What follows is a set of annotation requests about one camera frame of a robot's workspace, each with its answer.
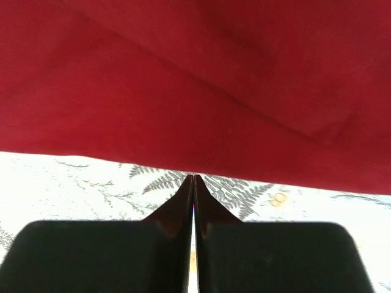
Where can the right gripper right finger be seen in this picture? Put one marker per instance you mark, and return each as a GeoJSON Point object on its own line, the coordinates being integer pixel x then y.
{"type": "Point", "coordinates": [290, 257]}

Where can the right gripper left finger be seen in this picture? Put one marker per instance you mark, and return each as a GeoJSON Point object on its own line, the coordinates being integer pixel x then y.
{"type": "Point", "coordinates": [149, 255]}

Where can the red t shirt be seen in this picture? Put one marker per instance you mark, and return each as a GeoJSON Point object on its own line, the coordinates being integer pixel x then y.
{"type": "Point", "coordinates": [292, 92]}

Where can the floral tablecloth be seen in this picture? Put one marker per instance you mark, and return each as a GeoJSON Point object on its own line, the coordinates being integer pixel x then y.
{"type": "Point", "coordinates": [36, 187]}

